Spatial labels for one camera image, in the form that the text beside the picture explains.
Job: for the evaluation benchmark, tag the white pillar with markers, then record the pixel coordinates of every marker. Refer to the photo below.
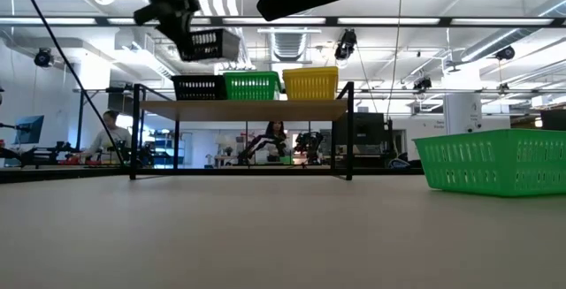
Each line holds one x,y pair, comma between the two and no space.
462,114

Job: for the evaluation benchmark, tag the black background box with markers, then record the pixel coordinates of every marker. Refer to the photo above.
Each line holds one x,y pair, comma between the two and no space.
553,120

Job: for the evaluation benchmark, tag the person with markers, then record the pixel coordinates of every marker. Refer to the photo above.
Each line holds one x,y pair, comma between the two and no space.
110,136
275,136

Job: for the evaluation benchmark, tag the computer monitor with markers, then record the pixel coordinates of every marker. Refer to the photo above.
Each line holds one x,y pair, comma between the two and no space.
30,129

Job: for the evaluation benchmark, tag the black ceiling camera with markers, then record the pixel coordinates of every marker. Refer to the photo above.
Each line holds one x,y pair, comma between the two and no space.
422,83
346,43
505,53
43,57

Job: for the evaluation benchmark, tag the black cabinet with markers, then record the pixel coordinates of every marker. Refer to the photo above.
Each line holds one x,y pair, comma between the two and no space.
360,130

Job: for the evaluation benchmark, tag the black background robot arm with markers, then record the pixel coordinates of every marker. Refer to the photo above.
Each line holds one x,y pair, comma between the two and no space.
309,143
256,145

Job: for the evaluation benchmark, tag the wooden shelf black metal frame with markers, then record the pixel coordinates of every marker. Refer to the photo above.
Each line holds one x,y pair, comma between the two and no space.
243,110

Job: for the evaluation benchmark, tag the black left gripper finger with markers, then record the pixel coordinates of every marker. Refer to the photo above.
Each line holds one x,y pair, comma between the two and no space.
179,37

